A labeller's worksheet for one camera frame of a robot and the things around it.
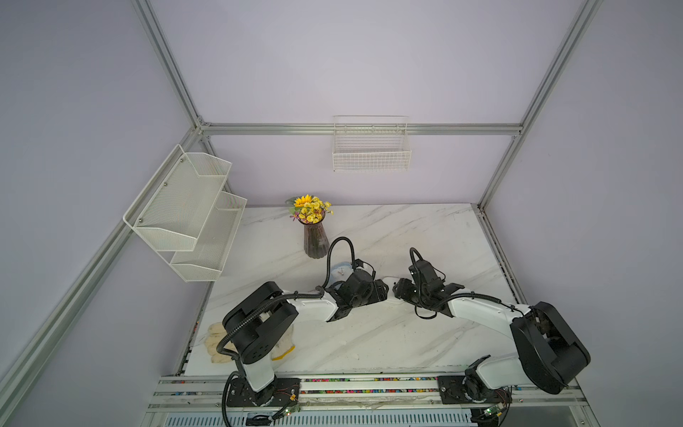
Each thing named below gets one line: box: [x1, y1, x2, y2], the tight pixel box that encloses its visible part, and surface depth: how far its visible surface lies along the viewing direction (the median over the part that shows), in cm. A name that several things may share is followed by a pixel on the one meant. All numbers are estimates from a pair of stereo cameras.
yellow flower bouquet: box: [284, 193, 335, 225], surface depth 88 cm
